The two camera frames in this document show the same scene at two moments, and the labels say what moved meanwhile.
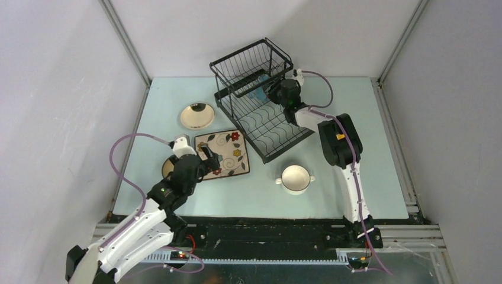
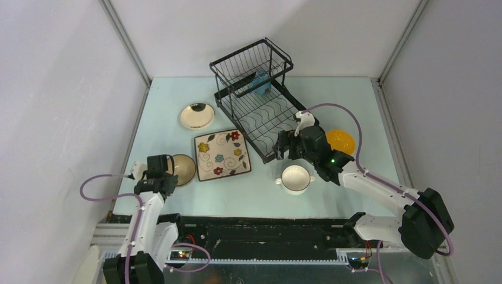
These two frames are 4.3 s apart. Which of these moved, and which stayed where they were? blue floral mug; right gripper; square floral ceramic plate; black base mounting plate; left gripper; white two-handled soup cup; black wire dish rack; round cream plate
Moved: left gripper; right gripper; blue floral mug
Stayed: black wire dish rack; square floral ceramic plate; white two-handled soup cup; black base mounting plate; round cream plate
